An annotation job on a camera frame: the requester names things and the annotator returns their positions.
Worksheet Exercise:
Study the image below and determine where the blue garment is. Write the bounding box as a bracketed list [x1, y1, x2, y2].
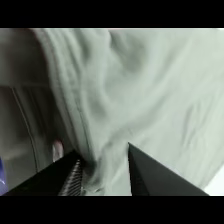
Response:
[0, 157, 9, 197]

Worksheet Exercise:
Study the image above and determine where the olive green shirt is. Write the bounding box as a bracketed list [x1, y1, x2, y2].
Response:
[0, 27, 224, 197]

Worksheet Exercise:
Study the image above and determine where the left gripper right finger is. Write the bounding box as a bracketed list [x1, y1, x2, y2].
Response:
[127, 142, 210, 197]

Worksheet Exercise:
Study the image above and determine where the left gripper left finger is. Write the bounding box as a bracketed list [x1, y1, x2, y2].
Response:
[5, 149, 85, 197]

